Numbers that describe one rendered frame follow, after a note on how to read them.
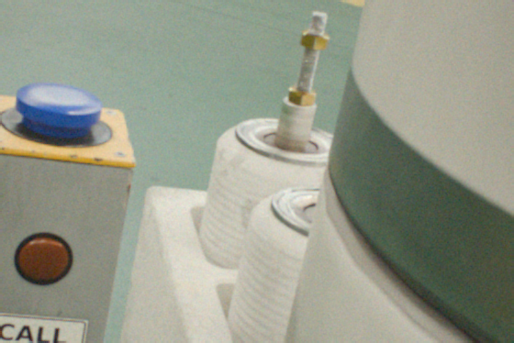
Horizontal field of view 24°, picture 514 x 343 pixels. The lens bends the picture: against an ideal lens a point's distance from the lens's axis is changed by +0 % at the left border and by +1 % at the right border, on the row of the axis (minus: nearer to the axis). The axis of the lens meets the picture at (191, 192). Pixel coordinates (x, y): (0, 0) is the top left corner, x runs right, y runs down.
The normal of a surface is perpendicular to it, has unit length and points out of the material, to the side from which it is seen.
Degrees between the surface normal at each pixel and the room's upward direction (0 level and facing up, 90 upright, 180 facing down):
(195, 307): 0
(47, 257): 88
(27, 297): 90
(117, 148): 0
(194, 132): 0
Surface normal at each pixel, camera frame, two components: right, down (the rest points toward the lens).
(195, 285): 0.18, -0.91
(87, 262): 0.14, 0.40
